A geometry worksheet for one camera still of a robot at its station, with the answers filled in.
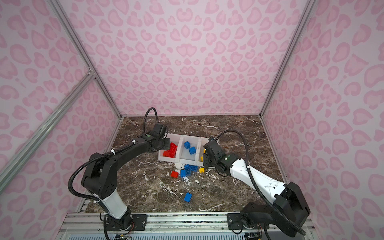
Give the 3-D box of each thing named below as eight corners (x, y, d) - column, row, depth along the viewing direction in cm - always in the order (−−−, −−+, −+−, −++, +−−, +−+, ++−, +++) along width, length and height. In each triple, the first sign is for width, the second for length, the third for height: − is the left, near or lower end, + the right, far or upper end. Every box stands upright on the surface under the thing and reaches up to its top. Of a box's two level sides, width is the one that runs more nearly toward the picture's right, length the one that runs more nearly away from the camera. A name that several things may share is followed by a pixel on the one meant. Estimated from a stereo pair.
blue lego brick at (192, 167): (184, 169, 93) (183, 167, 91) (185, 165, 95) (185, 163, 93) (197, 171, 92) (197, 170, 90) (197, 167, 94) (197, 165, 92)
